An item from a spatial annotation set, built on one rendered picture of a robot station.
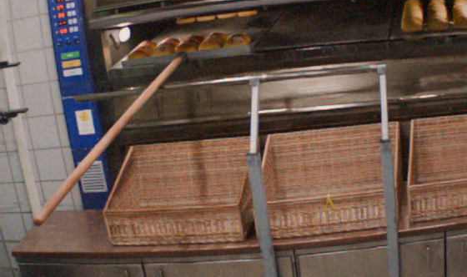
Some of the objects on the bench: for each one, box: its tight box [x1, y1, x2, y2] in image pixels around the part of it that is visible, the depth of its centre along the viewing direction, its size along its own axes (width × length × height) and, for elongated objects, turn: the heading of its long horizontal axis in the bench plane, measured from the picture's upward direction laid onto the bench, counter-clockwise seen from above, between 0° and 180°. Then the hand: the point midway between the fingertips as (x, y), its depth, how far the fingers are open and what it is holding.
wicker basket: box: [252, 122, 404, 240], centre depth 405 cm, size 49×56×28 cm
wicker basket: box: [103, 136, 261, 246], centre depth 419 cm, size 49×56×28 cm
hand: (19, 87), depth 280 cm, fingers open, 13 cm apart
